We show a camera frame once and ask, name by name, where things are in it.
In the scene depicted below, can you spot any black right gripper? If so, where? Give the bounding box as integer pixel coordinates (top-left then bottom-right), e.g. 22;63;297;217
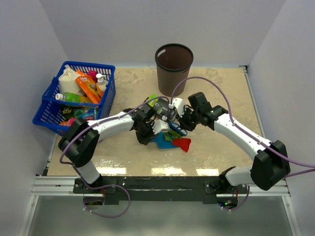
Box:
176;106;201;132

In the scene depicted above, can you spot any blue plastic dustpan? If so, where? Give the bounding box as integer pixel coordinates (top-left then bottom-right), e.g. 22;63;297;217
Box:
150;132;177;149

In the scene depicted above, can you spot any red paper scrap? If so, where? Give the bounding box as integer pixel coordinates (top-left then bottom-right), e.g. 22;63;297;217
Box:
172;138;191;152

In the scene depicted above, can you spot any small green paper scrap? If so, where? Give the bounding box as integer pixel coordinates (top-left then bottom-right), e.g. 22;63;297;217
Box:
164;130;182;142

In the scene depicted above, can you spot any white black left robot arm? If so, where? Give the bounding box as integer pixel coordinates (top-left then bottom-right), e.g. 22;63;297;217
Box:
58;104;169;193

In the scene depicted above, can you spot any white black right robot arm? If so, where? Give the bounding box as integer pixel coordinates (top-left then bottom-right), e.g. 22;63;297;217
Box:
172;92;291;193

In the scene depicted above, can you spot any black green product box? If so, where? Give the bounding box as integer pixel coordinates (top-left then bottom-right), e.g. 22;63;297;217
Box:
145;94;177;122

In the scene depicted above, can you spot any brown waste bin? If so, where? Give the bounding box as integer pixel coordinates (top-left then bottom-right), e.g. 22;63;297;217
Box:
155;43;194;97

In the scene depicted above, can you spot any white pump bottle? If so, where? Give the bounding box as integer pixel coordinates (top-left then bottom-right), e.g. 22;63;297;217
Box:
96;73;108;92

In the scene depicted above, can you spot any orange snack packet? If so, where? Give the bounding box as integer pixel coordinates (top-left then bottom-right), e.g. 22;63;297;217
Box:
76;70;103;104

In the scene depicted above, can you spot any pink small box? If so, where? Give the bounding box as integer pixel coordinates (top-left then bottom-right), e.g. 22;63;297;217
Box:
64;118;75;126

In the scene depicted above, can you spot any green drink bottle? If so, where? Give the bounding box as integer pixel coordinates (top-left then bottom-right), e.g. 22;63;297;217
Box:
55;92;91;103

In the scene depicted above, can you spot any beige paper bag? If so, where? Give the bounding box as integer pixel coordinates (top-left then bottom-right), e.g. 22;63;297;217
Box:
58;65;84;96

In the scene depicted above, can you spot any blue plastic basket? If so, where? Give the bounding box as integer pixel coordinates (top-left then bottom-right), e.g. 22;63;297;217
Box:
32;61;116;136

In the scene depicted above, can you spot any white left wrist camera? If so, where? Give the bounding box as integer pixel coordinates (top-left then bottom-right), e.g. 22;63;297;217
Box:
152;119;170;134

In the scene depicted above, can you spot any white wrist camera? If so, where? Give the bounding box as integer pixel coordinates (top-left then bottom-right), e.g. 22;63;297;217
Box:
152;119;170;134
168;98;185;118

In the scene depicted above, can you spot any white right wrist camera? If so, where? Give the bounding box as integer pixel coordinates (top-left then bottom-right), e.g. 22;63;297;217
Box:
168;98;185;118

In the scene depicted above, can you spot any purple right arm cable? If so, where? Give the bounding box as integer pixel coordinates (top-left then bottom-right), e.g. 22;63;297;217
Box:
170;76;315;212

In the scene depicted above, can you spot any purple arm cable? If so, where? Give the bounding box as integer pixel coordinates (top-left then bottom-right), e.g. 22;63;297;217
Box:
170;76;315;212
59;96;171;218

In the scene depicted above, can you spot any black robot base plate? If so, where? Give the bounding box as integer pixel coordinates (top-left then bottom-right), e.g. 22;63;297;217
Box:
73;176;247;205

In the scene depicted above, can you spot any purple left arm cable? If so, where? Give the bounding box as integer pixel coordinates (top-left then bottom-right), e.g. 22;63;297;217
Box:
59;96;171;218

